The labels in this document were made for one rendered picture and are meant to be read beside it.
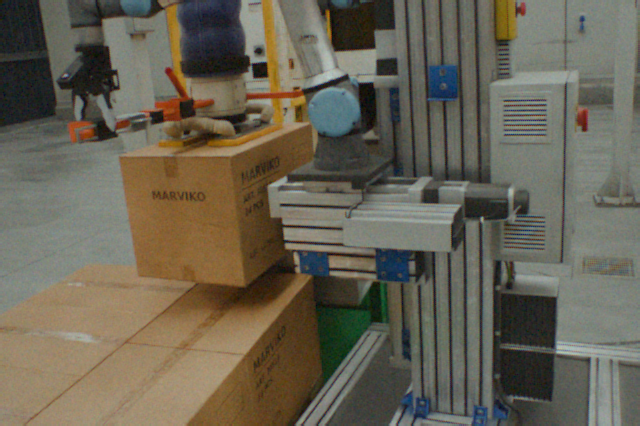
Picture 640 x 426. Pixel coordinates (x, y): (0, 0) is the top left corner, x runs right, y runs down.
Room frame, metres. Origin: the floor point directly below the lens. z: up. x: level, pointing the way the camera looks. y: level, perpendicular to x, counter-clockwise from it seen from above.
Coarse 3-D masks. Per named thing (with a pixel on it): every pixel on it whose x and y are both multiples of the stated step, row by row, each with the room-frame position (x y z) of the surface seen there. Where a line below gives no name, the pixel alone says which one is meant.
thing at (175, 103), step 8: (160, 104) 1.82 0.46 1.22; (168, 104) 1.80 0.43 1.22; (176, 104) 1.79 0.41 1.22; (184, 104) 1.81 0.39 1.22; (192, 104) 1.85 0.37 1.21; (176, 112) 1.79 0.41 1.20; (184, 112) 1.81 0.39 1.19; (192, 112) 1.84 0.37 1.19; (168, 120) 1.81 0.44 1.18; (176, 120) 1.80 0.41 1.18
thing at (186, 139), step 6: (186, 132) 2.04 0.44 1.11; (210, 132) 2.10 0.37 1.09; (168, 138) 1.99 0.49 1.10; (174, 138) 1.98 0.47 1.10; (180, 138) 1.97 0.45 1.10; (186, 138) 1.98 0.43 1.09; (192, 138) 1.99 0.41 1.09; (198, 138) 2.02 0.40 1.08; (204, 138) 2.05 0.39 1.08; (162, 144) 1.97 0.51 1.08; (168, 144) 1.96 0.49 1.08; (174, 144) 1.95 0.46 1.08; (180, 144) 1.94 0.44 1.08; (186, 144) 1.95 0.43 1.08
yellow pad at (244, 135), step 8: (256, 120) 2.09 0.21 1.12; (248, 128) 2.07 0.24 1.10; (256, 128) 2.05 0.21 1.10; (264, 128) 2.07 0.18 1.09; (272, 128) 2.10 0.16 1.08; (280, 128) 2.16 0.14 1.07; (240, 136) 1.93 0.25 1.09; (248, 136) 1.94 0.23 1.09; (256, 136) 1.99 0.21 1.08; (208, 144) 1.90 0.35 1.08; (216, 144) 1.89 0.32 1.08; (224, 144) 1.88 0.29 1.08; (232, 144) 1.87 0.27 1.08; (240, 144) 1.89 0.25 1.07
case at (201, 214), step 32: (288, 128) 2.16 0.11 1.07; (128, 160) 1.86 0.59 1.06; (160, 160) 1.81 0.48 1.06; (192, 160) 1.77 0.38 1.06; (224, 160) 1.73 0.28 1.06; (256, 160) 1.86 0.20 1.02; (288, 160) 2.07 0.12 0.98; (128, 192) 1.87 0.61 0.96; (160, 192) 1.82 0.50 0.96; (192, 192) 1.77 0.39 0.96; (224, 192) 1.73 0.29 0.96; (256, 192) 1.84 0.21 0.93; (160, 224) 1.83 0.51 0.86; (192, 224) 1.78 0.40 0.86; (224, 224) 1.74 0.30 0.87; (256, 224) 1.82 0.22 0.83; (160, 256) 1.83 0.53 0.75; (192, 256) 1.79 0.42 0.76; (224, 256) 1.74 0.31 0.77; (256, 256) 1.80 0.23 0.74
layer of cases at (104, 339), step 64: (0, 320) 1.90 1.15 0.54; (64, 320) 1.86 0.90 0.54; (128, 320) 1.83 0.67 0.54; (192, 320) 1.79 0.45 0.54; (256, 320) 1.76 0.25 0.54; (0, 384) 1.47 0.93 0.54; (64, 384) 1.45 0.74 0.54; (128, 384) 1.43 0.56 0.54; (192, 384) 1.40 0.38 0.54; (256, 384) 1.59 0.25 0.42
